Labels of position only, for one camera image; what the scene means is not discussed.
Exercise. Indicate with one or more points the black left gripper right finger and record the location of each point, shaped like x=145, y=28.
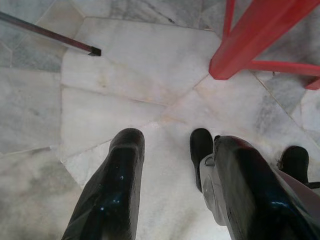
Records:
x=255, y=200

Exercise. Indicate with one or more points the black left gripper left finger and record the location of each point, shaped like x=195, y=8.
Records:
x=112, y=195

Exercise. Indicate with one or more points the black grey robot left foot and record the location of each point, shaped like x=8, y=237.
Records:
x=201, y=145

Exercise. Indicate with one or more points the red plastic stool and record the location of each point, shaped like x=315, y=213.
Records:
x=240, y=50

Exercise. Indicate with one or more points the silver metal clothes rack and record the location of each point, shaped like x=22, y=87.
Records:
x=50, y=36

